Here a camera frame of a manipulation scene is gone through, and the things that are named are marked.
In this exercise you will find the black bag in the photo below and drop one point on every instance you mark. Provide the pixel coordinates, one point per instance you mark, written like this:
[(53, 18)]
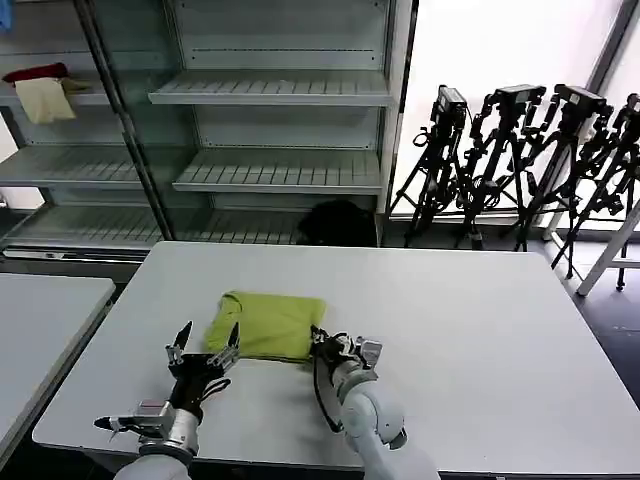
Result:
[(340, 222)]

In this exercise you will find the red folded cloth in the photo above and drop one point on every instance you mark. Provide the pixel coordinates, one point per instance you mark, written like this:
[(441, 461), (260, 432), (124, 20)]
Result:
[(35, 74)]

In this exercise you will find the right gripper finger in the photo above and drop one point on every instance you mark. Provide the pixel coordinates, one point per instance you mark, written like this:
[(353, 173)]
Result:
[(315, 346), (319, 334)]

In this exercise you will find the lime green t-shirt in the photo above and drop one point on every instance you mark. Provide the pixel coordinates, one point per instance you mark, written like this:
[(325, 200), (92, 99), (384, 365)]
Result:
[(272, 327)]

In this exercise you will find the black camera on tripod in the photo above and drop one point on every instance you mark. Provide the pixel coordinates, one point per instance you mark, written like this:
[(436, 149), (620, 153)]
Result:
[(580, 97), (450, 105), (634, 104), (517, 95)]

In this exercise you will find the beige cloth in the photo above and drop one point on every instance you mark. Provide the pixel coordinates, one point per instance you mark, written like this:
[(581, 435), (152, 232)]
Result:
[(45, 102)]

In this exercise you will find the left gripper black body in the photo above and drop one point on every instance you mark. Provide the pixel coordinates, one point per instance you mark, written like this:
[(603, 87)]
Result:
[(192, 380)]

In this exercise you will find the empty grey metal shelf unit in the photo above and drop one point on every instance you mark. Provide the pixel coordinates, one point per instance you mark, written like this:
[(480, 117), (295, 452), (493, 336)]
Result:
[(280, 125)]

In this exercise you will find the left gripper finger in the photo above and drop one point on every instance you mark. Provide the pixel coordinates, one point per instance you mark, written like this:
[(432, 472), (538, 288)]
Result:
[(181, 345), (231, 350)]

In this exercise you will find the white slanted frame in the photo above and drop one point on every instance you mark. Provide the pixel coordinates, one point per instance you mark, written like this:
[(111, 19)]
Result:
[(607, 250)]

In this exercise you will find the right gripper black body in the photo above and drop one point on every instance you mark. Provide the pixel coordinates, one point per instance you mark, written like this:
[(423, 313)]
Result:
[(332, 352)]

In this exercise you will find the grey shelf unit with cloths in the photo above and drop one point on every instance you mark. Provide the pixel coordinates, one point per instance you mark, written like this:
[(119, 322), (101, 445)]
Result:
[(60, 165)]

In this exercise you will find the black tripod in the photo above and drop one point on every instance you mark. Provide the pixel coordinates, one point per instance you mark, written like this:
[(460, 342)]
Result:
[(612, 175), (435, 170), (560, 165), (492, 165)]

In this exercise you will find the blue cloth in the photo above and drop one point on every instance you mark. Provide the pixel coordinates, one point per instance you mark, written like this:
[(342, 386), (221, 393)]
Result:
[(4, 15)]

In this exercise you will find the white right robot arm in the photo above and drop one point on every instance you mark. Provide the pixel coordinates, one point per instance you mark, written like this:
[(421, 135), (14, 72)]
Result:
[(372, 407)]

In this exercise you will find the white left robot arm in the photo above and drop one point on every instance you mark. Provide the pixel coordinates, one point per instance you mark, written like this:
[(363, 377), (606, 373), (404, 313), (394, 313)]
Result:
[(170, 430)]

